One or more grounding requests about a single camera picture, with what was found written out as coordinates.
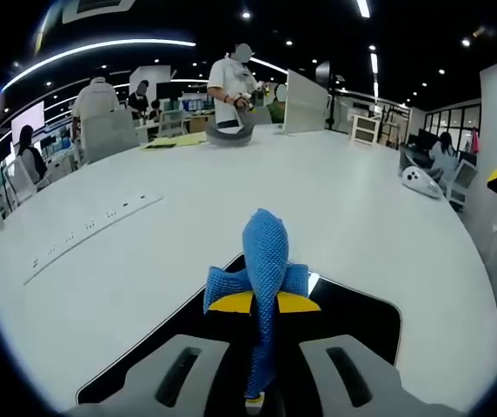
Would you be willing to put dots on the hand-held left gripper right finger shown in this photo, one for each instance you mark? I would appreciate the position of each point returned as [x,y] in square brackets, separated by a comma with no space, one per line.
[309,360]

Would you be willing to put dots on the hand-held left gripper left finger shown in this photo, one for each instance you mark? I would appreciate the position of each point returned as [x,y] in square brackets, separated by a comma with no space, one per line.
[214,352]

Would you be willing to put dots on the blue cleaning cloth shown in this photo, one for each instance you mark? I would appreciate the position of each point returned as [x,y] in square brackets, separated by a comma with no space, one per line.
[266,260]

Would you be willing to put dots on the pink hanging item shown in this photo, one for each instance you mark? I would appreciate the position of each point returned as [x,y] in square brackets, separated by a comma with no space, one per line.
[475,140]

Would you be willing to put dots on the white handheld device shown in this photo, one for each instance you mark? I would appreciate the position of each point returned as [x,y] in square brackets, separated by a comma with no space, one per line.
[420,182]

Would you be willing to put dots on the white framed cabinet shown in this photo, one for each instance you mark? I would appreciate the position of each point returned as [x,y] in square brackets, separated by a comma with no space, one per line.
[366,129]

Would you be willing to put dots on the table socket strip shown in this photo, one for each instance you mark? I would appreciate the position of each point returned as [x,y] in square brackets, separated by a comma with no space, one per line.
[92,226]

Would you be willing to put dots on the black tripod stand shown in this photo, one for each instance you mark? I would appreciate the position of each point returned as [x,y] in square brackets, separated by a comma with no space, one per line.
[332,95]

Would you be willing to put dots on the grey curved band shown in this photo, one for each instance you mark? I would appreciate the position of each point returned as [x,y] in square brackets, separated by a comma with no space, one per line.
[231,139]

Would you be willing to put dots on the yellow paper sheets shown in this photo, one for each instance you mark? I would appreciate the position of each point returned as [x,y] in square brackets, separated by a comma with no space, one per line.
[174,141]

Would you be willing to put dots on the white desk divider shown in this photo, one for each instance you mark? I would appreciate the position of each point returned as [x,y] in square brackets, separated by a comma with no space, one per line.
[305,104]

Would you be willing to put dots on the long curved ceiling light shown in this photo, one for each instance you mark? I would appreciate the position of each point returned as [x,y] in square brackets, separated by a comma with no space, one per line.
[101,45]
[363,6]

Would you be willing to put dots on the white mesh office chair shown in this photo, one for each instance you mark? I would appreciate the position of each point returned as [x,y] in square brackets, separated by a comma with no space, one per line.
[172,123]

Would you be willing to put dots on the grey desk divider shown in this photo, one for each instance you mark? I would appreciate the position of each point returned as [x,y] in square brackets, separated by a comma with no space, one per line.
[109,134]

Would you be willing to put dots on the ceiling air vent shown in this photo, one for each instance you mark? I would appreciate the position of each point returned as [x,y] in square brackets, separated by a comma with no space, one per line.
[96,8]

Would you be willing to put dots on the pink wall screen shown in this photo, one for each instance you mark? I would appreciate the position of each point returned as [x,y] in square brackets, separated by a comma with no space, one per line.
[27,119]

